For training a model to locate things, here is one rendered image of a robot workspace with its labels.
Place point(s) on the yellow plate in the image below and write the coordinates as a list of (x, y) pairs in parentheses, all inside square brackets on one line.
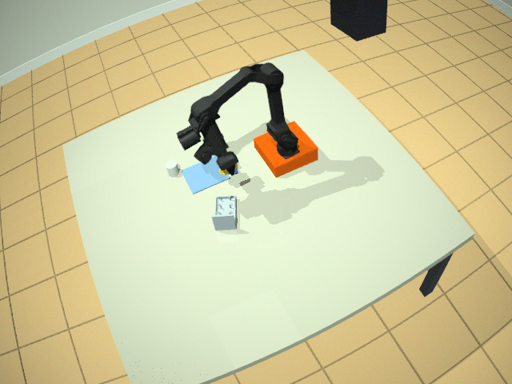
[(225, 172)]

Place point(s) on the light blue mat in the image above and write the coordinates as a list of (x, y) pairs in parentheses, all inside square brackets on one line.
[(202, 176)]

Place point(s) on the white cylinder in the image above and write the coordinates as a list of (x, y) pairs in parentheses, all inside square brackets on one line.
[(172, 168)]

